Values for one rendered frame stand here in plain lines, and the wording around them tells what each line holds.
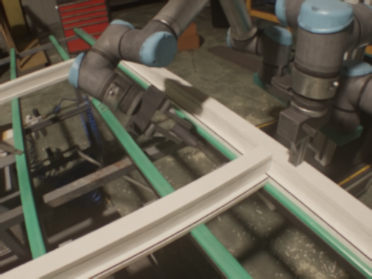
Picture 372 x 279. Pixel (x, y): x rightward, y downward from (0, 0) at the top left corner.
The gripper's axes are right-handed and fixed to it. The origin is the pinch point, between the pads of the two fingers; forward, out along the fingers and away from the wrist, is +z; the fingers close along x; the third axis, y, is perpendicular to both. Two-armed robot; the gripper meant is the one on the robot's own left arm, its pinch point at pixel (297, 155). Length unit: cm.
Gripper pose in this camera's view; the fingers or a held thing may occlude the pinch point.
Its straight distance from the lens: 64.4
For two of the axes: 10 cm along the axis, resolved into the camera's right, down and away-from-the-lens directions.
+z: 0.6, 7.8, 6.2
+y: 5.4, 5.0, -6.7
